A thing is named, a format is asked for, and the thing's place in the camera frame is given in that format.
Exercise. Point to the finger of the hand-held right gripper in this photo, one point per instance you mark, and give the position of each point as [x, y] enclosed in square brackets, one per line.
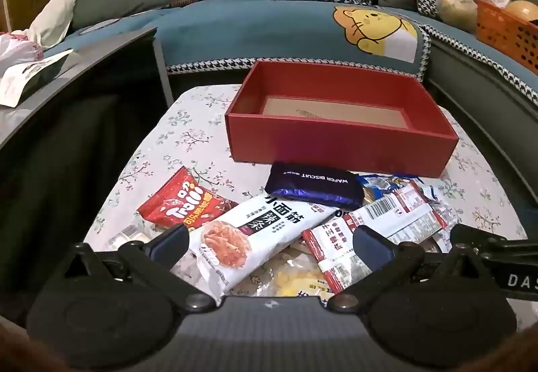
[496, 244]

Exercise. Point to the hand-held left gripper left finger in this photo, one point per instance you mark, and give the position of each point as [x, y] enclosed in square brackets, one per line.
[170, 244]

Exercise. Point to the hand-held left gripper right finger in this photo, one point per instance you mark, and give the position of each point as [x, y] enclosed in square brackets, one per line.
[372, 246]

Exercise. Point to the red white barcode packet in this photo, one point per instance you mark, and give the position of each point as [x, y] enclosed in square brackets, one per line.
[378, 214]

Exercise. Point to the red gummy candy packet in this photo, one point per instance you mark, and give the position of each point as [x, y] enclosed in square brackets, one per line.
[176, 204]

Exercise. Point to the white silver wafer packet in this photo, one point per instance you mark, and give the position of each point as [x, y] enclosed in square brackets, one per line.
[128, 238]

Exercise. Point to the blue sausage packet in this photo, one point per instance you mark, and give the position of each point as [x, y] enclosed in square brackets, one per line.
[374, 183]

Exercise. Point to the white spicy strip packet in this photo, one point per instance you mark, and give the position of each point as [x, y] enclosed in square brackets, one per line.
[252, 225]

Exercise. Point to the dark blue wafer packet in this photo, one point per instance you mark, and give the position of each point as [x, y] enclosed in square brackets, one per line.
[311, 183]

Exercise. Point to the clear yellow cookie packet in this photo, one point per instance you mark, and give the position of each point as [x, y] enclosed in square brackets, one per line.
[290, 279]

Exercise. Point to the red cardboard box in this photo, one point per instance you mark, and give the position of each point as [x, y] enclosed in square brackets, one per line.
[336, 145]

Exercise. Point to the dark coffee table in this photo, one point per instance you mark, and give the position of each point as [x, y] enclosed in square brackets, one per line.
[84, 73]

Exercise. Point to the teal houndstooth trim sofa cover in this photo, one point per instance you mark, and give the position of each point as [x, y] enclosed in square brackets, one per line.
[462, 44]

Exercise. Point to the orange plastic basket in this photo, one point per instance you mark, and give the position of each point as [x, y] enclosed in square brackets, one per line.
[504, 31]

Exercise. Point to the white paper bag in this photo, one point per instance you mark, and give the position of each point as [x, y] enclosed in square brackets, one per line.
[29, 76]

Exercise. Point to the teal lion print sofa cover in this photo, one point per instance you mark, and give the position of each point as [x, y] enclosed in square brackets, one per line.
[252, 27]

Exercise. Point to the yellow round object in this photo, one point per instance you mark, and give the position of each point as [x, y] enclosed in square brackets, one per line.
[521, 10]

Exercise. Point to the red white plastic bag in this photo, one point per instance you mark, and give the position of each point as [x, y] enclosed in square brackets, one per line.
[17, 46]

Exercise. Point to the white cloth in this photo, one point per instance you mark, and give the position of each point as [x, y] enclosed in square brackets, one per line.
[50, 19]

